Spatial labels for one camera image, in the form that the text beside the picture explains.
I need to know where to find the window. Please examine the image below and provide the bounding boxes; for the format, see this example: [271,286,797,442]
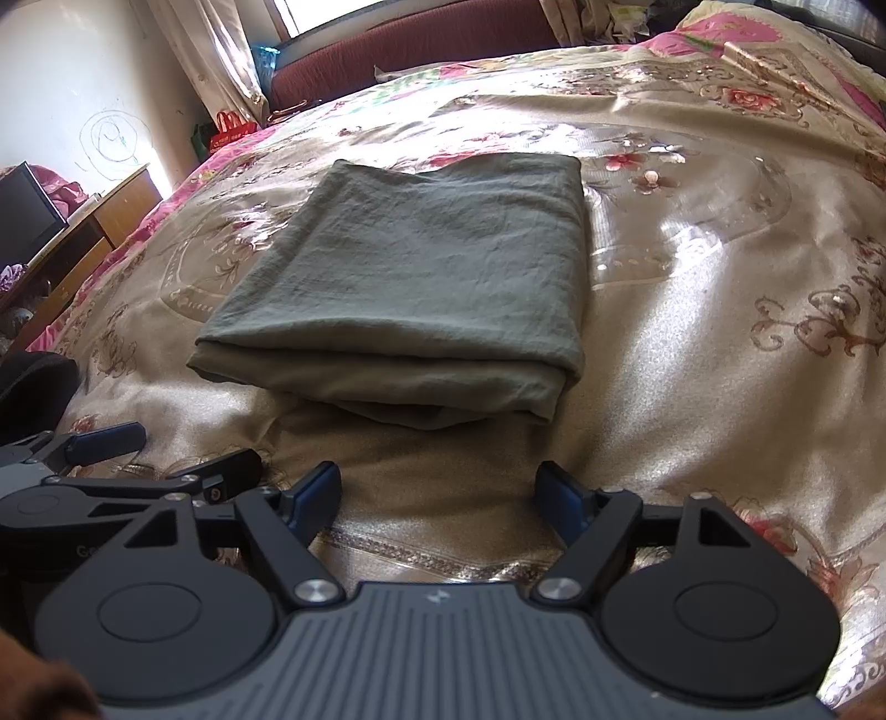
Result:
[273,0,548,35]

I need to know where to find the olive green pants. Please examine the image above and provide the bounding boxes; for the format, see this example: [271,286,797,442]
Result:
[187,156,593,430]

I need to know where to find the pink cloth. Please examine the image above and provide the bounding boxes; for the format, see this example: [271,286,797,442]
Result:
[28,164,91,209]

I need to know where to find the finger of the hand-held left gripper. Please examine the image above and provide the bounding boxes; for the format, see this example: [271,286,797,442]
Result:
[14,422,148,480]
[51,449,264,511]

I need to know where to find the floral satin bedspread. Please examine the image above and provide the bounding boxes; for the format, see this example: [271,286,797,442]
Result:
[42,0,886,714]

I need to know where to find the wooden desk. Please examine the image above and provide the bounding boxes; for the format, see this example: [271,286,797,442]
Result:
[0,162,163,356]

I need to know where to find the dark wooden headboard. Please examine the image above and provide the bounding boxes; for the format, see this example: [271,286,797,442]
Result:
[817,19,886,66]

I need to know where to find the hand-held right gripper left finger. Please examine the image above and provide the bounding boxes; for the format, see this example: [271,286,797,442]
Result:
[121,462,346,610]

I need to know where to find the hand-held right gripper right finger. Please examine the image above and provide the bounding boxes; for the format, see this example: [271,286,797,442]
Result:
[532,460,745,610]

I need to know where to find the black monitor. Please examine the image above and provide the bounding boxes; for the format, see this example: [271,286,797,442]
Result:
[0,161,70,268]

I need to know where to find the beige curtain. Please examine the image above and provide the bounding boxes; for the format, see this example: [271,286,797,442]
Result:
[540,0,610,46]
[148,0,278,129]

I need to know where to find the red bag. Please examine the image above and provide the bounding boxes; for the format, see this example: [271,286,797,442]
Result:
[211,109,259,155]

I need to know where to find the maroon headboard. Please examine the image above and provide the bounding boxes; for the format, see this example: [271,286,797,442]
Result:
[266,0,555,112]

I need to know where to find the person's left forearm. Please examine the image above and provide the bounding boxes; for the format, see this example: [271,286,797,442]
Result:
[0,626,101,720]

